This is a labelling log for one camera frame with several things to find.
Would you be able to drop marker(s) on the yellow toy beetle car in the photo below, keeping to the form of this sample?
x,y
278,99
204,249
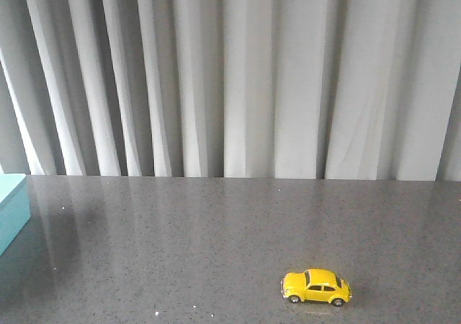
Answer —
x,y
315,285

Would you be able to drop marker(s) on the turquoise blue box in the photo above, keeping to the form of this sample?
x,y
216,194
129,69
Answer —
x,y
15,207

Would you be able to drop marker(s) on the grey pleated curtain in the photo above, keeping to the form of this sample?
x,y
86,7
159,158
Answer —
x,y
295,89

